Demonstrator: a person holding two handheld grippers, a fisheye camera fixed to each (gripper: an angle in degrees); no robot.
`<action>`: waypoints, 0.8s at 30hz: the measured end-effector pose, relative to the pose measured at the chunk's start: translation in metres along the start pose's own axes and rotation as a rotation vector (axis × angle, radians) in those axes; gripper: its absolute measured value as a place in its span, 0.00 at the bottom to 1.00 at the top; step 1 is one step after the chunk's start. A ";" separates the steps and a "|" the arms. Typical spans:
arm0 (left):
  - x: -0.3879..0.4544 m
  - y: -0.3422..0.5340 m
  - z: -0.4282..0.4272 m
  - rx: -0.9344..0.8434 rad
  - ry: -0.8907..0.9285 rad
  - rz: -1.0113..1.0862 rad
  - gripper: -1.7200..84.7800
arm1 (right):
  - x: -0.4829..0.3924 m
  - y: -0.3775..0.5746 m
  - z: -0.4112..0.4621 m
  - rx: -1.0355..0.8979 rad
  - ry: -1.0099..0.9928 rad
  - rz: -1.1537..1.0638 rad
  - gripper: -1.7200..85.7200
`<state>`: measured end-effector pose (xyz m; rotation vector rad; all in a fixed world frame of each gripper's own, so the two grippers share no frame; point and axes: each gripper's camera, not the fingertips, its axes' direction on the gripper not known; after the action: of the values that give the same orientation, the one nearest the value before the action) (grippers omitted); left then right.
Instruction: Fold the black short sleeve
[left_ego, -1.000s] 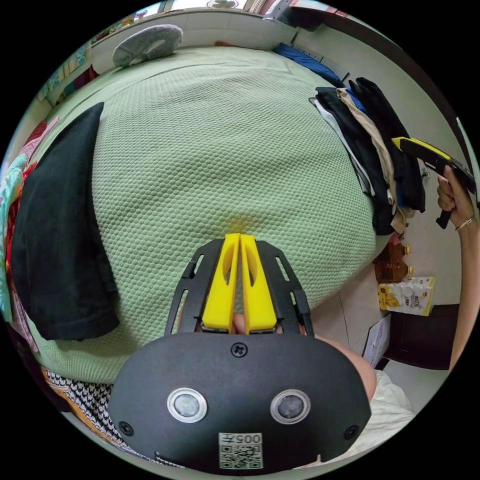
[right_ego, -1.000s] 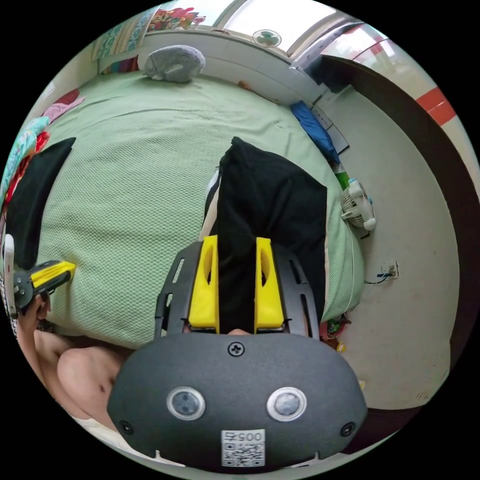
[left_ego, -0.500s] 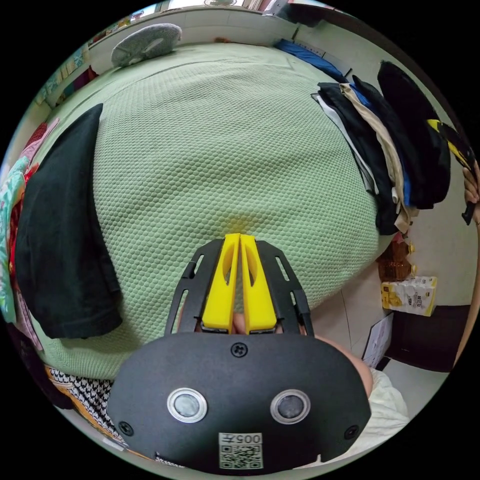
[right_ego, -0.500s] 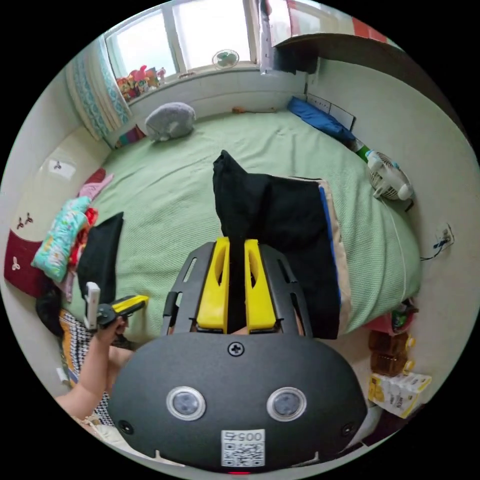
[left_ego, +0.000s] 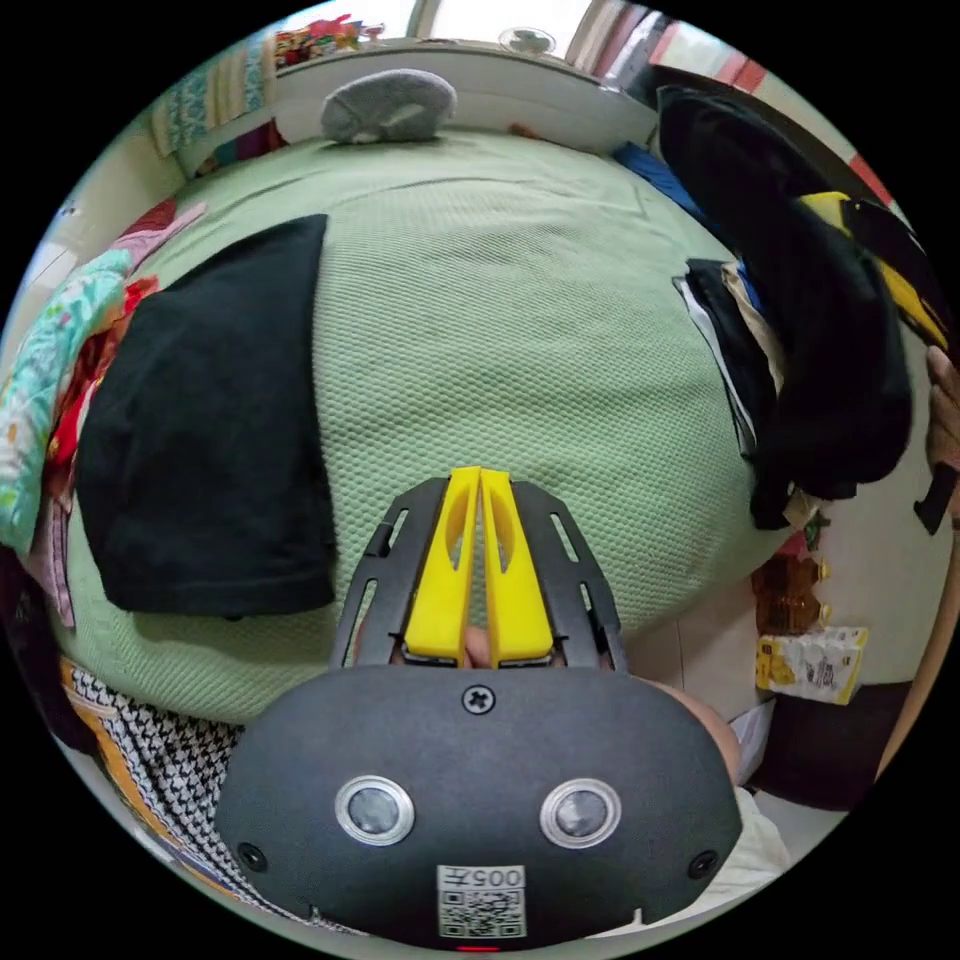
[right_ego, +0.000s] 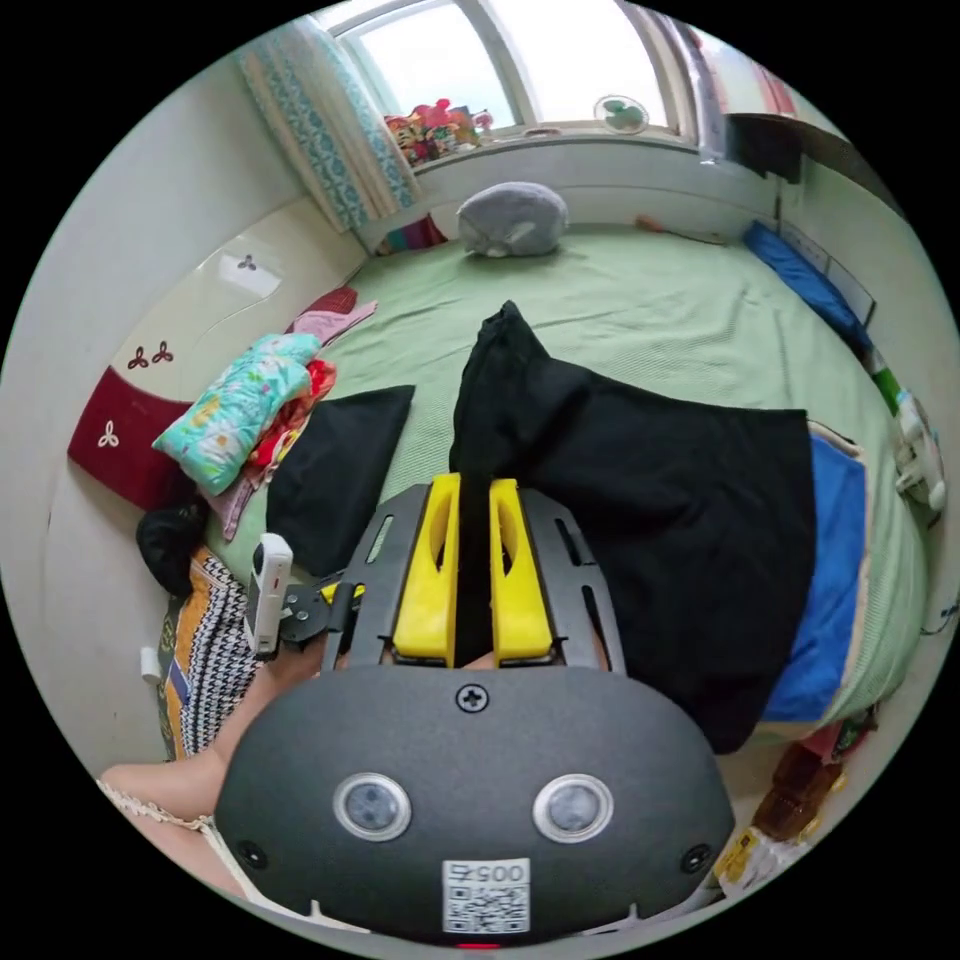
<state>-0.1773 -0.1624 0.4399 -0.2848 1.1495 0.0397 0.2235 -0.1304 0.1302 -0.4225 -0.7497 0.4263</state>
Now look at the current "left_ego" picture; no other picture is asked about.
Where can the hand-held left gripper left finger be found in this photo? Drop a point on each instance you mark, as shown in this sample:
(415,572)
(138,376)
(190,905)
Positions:
(439,592)

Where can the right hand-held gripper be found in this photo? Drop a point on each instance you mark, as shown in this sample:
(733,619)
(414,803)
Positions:
(889,232)

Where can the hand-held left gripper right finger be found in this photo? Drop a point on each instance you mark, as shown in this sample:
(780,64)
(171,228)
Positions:
(517,600)

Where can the black short sleeve shirt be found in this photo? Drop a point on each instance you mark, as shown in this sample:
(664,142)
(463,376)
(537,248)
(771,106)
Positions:
(825,360)

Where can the person's right hand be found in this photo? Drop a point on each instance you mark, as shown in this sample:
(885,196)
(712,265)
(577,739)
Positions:
(946,420)

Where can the person's left hand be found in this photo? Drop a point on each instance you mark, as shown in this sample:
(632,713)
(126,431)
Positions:
(709,731)

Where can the amber bottles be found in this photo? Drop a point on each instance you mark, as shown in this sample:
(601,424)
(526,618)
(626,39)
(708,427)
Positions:
(791,596)

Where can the bed with green woven mat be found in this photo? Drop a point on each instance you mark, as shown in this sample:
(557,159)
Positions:
(510,315)

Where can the folded black garment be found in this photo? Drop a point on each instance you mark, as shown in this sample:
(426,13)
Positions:
(202,420)

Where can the yellow and white package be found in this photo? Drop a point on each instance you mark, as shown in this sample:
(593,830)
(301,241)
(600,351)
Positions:
(814,664)

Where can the person's body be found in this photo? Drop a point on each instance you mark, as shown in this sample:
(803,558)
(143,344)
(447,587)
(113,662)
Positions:
(761,840)

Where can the white fan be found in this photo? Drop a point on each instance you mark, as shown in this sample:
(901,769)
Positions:
(529,39)

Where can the colourful pile of clothes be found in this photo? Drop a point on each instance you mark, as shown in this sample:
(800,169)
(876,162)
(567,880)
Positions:
(45,375)

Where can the grey cushion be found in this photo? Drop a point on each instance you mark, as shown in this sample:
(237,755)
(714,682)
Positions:
(390,101)

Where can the patterned curtain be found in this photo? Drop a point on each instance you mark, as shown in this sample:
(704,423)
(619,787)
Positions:
(210,94)

